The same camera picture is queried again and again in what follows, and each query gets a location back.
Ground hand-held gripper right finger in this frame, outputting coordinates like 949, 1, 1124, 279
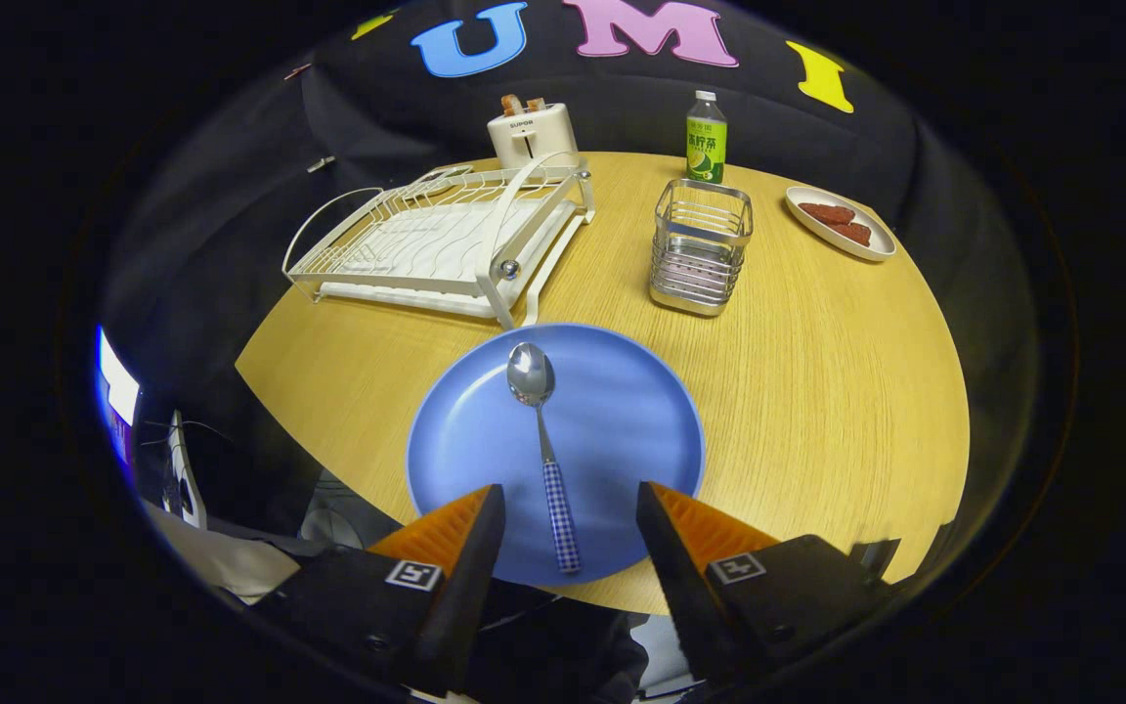
635, 481, 901, 691

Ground green label drink bottle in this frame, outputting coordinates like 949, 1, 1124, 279
686, 90, 728, 186

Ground blue plate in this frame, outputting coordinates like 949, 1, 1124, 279
406, 324, 707, 587

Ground white toaster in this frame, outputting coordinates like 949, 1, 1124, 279
486, 98, 581, 169

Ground lit computer monitor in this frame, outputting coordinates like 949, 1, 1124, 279
96, 327, 142, 466

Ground white wire dish rack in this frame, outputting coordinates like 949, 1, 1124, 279
281, 152, 596, 330

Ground metal wire basket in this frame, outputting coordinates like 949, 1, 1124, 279
649, 178, 755, 318

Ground white oval dish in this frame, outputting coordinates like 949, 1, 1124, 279
785, 186, 897, 263

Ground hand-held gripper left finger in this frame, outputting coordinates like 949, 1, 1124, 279
250, 484, 507, 697

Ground black backdrop cloth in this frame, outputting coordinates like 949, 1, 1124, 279
94, 0, 1043, 549

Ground checked handle metal spoon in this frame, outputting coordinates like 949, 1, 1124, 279
507, 341, 584, 575

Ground dark grey chair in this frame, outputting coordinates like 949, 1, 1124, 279
851, 538, 902, 580

